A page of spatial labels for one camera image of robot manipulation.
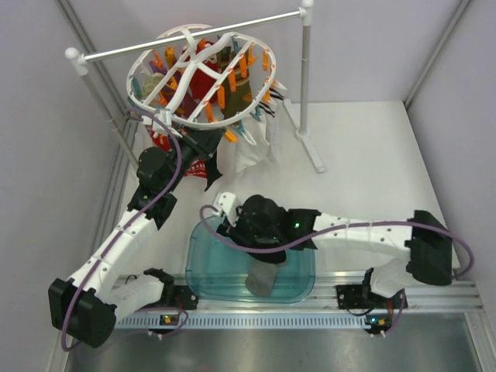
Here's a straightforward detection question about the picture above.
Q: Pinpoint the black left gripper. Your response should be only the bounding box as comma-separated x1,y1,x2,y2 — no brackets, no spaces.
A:
164,123,225,192

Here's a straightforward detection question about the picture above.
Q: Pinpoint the white oval clip hanger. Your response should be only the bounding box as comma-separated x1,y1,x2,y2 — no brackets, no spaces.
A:
126,24,286,129

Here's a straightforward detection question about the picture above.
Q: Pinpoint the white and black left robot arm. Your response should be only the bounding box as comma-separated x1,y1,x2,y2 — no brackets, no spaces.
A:
48,129,224,351

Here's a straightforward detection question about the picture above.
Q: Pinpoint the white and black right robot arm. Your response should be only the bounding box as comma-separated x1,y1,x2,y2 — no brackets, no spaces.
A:
213,192,453,308

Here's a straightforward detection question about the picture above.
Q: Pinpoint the red patterned sock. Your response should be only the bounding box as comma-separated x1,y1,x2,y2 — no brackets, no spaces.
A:
185,160,207,178

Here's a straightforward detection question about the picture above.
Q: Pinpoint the grey sock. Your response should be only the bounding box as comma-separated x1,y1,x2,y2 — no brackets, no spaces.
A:
245,260,286,298

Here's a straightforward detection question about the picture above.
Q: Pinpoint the olive green sock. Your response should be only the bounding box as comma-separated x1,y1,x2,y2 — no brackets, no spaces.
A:
216,46,253,119

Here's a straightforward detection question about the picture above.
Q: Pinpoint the teal transparent plastic tub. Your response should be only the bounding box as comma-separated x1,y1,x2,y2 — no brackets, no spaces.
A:
185,223,315,304

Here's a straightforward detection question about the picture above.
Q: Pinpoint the white black striped sock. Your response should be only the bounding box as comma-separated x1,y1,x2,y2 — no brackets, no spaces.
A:
258,80,288,118

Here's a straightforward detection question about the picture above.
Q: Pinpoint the white drying rack stand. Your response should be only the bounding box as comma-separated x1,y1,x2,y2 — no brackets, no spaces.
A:
65,1,326,174

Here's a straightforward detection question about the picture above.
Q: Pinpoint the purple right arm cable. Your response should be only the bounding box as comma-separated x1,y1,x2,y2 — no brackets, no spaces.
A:
199,204,476,338

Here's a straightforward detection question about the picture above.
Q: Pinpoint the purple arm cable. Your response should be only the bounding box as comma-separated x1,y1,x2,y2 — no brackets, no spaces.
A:
199,204,476,338
61,108,191,353

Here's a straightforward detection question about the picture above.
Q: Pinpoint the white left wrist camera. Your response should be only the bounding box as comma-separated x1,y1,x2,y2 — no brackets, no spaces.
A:
154,108,172,126

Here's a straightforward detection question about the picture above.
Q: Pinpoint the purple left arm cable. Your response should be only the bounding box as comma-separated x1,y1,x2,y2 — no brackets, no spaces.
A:
61,108,191,353

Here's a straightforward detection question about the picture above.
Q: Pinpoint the aluminium mounting rail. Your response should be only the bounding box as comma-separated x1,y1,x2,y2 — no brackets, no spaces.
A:
108,274,484,335

